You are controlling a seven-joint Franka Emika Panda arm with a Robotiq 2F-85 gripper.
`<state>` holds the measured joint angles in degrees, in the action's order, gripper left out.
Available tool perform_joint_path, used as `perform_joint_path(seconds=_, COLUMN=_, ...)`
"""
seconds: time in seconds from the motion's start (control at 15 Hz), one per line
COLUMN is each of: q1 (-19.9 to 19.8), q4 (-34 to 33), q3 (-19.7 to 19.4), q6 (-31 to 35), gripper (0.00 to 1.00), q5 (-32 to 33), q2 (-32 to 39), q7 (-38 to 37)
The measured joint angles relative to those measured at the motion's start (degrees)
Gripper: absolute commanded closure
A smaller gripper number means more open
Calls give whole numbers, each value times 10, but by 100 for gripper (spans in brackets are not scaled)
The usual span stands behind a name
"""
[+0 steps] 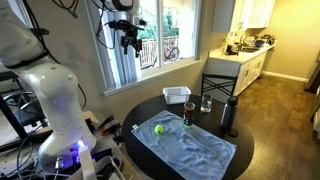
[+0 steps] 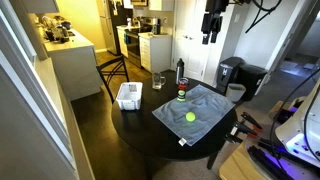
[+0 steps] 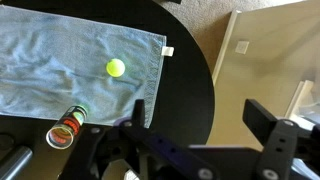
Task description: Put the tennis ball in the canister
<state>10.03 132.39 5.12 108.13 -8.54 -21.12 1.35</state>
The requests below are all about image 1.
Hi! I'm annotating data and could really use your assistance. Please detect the clear drinking glass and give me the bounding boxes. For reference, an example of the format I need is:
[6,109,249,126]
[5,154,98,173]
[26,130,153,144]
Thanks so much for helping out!
[200,93,214,114]

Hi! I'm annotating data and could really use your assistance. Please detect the white wall cabinets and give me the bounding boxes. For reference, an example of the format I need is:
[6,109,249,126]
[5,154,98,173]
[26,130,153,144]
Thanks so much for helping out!
[211,0,277,34]

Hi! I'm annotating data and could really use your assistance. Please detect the round black table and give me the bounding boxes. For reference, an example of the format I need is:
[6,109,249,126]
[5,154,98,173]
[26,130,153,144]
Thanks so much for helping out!
[121,94,255,180]

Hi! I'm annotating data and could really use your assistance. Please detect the black bottle cap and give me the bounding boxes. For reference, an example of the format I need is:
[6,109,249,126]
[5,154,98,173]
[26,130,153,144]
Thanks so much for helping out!
[226,128,240,138]

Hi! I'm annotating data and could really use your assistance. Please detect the robot mounting cart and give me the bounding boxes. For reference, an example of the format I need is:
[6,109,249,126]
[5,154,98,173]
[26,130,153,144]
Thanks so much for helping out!
[0,109,135,180]

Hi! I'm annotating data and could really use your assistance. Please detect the dark red cup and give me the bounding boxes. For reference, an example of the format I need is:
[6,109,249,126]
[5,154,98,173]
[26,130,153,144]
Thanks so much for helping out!
[182,101,197,128]

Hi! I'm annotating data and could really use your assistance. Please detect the bicycle outside window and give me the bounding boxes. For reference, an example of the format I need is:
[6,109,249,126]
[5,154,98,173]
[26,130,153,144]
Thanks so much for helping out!
[162,44,181,63]

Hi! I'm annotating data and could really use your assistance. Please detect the black camera on stand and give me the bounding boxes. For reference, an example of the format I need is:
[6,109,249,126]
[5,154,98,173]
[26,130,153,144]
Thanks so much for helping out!
[29,27,51,37]

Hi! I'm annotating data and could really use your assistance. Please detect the black coffee maker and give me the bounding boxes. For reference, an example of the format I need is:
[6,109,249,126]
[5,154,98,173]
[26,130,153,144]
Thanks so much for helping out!
[224,41,242,57]

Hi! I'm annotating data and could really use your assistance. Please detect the dark cooking pot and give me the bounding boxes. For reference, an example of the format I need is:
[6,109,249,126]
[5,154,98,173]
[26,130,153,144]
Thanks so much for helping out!
[261,34,276,46]

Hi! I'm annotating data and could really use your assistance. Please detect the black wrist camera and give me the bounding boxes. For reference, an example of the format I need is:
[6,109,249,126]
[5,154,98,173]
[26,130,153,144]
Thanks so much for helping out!
[108,19,130,31]

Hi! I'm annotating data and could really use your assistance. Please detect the white vertical blinds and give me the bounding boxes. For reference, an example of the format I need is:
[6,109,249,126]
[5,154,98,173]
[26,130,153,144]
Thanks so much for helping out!
[99,9,142,88]

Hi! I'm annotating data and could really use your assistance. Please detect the black metal chair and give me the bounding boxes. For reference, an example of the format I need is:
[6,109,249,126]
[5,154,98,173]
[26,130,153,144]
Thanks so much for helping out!
[200,72,239,102]

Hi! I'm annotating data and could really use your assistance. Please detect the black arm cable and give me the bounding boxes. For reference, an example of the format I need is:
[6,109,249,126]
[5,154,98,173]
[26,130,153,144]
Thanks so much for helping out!
[19,0,88,112]

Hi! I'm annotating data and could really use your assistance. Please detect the yellow-green tennis ball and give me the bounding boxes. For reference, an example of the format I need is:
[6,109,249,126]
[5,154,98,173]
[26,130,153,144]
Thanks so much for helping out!
[154,124,165,136]

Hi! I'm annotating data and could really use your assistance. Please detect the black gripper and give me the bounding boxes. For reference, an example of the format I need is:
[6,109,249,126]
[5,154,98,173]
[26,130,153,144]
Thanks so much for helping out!
[119,22,146,59]

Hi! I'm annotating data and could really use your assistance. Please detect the light blue towel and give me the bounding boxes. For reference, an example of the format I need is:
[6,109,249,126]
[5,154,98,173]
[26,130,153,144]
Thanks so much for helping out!
[130,109,237,180]

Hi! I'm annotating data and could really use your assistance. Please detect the white kitchen counter cabinet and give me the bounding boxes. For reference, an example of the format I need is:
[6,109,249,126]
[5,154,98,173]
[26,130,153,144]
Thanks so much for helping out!
[206,42,277,98]

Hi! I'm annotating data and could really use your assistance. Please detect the red handled clamp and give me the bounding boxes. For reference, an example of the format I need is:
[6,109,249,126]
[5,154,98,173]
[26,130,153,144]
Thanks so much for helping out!
[96,114,116,132]
[101,122,123,138]

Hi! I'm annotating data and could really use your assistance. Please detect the grey metal water bottle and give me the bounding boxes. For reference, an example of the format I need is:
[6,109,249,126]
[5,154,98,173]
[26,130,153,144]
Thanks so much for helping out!
[220,95,240,131]

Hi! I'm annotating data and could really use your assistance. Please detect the black desk frame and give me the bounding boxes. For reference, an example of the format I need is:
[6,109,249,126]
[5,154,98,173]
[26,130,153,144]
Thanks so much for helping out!
[0,68,46,155]

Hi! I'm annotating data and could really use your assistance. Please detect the white framed window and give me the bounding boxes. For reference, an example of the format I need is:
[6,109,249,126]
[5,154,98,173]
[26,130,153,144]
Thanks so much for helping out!
[84,0,205,98]

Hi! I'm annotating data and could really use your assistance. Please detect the blue bowl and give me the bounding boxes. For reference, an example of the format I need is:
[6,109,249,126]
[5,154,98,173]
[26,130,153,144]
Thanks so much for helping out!
[253,39,266,48]

